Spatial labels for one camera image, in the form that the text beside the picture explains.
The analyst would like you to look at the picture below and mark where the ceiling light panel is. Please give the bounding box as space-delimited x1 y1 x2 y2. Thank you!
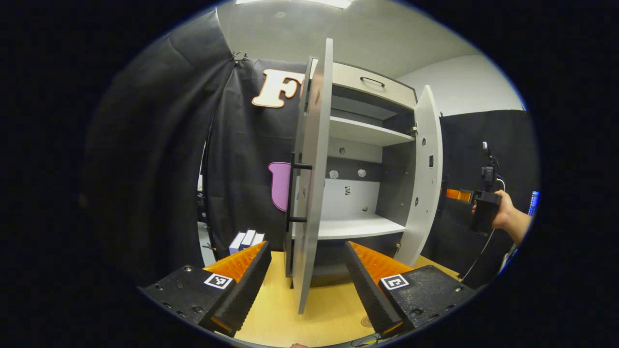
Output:
236 0 354 9

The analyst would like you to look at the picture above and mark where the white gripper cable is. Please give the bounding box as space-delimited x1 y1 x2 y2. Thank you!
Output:
457 227 499 282

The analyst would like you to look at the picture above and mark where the white cabinet door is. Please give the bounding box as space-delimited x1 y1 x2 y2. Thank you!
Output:
394 85 444 267
284 38 334 315

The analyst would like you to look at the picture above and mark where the black door handle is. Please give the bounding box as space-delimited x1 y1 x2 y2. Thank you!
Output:
285 163 313 232

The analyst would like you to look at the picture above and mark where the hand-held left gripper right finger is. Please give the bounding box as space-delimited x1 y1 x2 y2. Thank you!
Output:
344 241 477 339

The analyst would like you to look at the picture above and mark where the white and grey cabinet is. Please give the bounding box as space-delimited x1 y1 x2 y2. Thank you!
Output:
290 58 419 288

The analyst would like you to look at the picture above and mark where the white cabinet shelf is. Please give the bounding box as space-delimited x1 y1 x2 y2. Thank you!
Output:
329 116 416 147
317 214 407 241

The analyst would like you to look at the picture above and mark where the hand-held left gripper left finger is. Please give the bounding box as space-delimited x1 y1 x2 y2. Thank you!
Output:
138 240 272 338

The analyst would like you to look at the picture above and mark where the white cabinet drawer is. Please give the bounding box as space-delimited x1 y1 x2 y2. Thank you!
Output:
309 60 418 111

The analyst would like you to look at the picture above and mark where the black backdrop cloth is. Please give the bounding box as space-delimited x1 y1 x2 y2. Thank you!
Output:
80 10 540 290

